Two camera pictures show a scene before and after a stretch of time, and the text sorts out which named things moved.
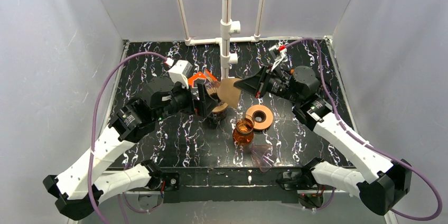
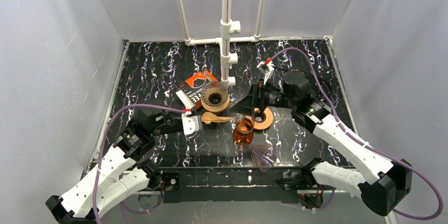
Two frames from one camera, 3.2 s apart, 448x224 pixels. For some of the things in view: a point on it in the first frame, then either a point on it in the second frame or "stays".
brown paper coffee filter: x=228 y=92 → x=208 y=117
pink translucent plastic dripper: x=262 y=156 stays
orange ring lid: x=268 y=121 stays
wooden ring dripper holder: x=220 y=108 stays
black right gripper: x=263 y=83 → x=257 y=95
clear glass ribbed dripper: x=212 y=88 stays
